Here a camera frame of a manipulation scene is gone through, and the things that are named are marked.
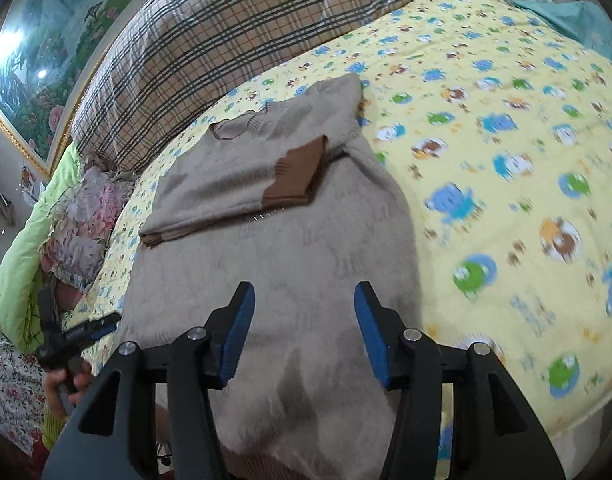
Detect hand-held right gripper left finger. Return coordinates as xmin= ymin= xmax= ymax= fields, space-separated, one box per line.
xmin=41 ymin=281 xmax=257 ymax=480

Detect beige knit sweater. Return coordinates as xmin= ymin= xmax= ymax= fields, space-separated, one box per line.
xmin=118 ymin=72 xmax=437 ymax=480

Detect pink cushion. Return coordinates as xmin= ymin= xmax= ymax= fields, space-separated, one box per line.
xmin=56 ymin=280 xmax=89 ymax=311

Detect teal cloth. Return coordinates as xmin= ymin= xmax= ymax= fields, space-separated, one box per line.
xmin=511 ymin=0 xmax=612 ymax=61

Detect plaid beige pillow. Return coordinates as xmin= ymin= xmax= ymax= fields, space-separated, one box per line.
xmin=71 ymin=0 xmax=487 ymax=176

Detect floral ruffled pillow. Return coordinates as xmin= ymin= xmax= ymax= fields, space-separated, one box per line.
xmin=38 ymin=165 xmax=137 ymax=306

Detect framed landscape painting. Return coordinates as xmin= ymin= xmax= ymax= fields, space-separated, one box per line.
xmin=0 ymin=0 xmax=187 ymax=181

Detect green quilt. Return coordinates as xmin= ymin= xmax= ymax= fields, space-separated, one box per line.
xmin=0 ymin=142 xmax=82 ymax=356

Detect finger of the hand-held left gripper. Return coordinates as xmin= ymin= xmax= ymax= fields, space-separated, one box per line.
xmin=61 ymin=312 xmax=123 ymax=350
xmin=36 ymin=286 xmax=57 ymax=356

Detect person's left hand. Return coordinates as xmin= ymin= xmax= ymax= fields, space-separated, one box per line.
xmin=42 ymin=360 xmax=94 ymax=423

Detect yellow bear-print blanket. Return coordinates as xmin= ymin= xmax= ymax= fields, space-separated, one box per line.
xmin=61 ymin=0 xmax=612 ymax=480

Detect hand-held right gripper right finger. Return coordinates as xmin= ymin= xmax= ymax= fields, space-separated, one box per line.
xmin=353 ymin=281 xmax=567 ymax=480

